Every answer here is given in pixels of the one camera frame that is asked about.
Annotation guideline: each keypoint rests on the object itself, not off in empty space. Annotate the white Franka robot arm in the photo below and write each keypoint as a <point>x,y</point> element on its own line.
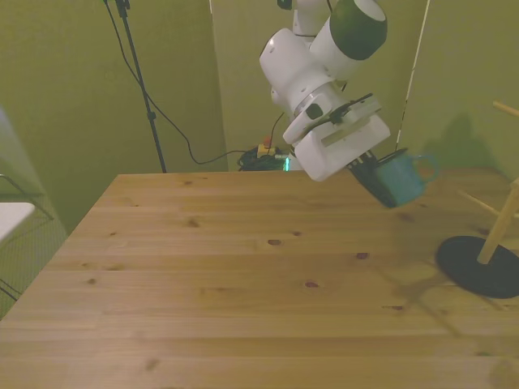
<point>292,65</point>

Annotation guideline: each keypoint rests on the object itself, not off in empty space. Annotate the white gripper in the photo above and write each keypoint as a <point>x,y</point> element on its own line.
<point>336,154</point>

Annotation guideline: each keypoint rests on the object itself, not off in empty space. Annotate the black tripod camera stand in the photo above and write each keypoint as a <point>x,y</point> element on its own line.
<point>142,85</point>

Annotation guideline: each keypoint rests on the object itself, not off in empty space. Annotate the yellow emergency stop box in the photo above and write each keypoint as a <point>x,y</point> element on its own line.
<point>265,149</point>

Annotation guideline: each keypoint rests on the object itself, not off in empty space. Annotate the white table corner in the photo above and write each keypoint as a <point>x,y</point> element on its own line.
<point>14,215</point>

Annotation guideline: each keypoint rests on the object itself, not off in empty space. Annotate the wooden mug tree black base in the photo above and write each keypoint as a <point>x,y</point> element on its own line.
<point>466,267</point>

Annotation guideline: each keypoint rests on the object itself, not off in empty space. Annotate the teal mug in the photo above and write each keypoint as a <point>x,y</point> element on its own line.
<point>401,182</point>

